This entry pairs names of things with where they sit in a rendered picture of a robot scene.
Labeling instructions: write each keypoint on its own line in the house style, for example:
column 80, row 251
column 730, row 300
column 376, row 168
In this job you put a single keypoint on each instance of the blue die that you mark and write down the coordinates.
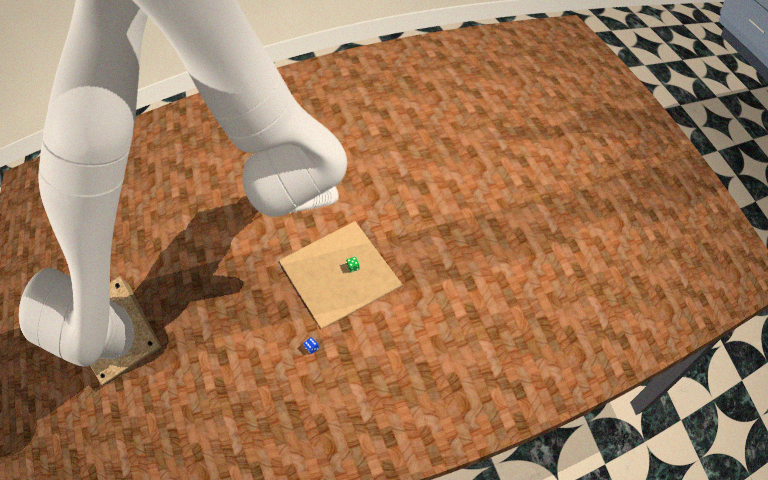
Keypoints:
column 311, row 345

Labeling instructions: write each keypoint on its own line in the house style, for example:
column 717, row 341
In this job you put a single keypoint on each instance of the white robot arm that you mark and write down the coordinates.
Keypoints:
column 87, row 138

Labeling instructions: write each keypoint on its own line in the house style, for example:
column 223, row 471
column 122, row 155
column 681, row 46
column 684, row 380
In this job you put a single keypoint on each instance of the green die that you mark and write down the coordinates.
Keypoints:
column 353, row 264

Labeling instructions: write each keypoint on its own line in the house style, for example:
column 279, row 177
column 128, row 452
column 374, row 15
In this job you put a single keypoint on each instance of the tan square mat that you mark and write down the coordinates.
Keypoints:
column 321, row 276

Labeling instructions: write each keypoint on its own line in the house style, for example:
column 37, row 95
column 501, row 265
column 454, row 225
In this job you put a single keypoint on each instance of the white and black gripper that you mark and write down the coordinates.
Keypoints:
column 328, row 198

